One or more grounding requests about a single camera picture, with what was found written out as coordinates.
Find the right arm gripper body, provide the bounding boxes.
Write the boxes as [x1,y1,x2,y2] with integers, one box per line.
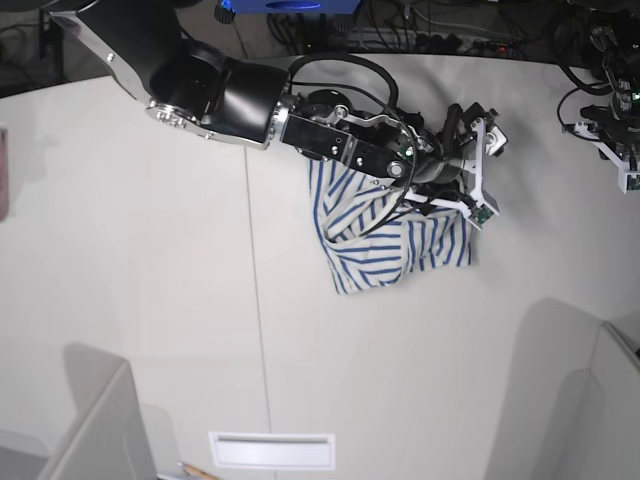
[399,103,507,200]

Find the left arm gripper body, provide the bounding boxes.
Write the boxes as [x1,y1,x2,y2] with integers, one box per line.
[580,105,639,149]

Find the blue white striped T-shirt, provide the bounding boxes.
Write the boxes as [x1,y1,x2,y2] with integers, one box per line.
[308,160,473,295]

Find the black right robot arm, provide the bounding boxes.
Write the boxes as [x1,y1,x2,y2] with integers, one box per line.
[48,1,507,189]

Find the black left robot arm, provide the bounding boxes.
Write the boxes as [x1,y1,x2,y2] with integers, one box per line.
[547,1,639,172]

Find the blue device box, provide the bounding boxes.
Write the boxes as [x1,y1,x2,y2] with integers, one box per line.
[216,0,361,15]

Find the right white partition panel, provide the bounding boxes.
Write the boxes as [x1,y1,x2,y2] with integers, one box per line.
[484,322,639,479]

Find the white partition panel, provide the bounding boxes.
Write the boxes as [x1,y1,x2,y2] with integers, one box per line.
[484,322,639,479]
[0,359,157,480]

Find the white rectangular tray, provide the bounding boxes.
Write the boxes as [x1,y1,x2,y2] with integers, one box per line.
[209,432,336,471]

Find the wooden pencil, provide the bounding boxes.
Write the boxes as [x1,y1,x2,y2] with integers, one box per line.
[179,462,216,480]

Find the left white partition panel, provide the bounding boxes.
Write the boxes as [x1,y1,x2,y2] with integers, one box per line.
[0,359,157,480]

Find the pink cloth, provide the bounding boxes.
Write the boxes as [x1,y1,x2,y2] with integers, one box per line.
[0,128,10,221]

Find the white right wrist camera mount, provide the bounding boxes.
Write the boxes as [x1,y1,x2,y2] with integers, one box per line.
[406,103,508,230]

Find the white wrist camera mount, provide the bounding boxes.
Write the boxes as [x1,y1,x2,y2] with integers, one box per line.
[563,121,639,193]
[406,103,508,230]

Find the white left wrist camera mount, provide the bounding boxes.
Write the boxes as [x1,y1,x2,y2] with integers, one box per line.
[563,121,639,193]

